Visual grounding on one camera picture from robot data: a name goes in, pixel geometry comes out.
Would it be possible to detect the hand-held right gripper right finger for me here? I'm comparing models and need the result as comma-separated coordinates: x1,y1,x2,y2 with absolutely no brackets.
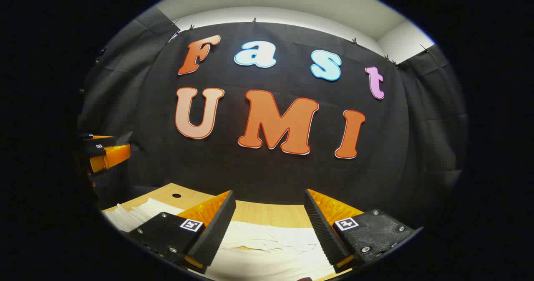
303,188,424,274

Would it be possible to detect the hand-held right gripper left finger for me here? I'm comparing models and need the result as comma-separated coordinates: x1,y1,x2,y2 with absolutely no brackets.
127,190,237,274

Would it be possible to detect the black backdrop cloth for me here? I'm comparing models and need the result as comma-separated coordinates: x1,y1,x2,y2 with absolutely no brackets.
77,6,470,227

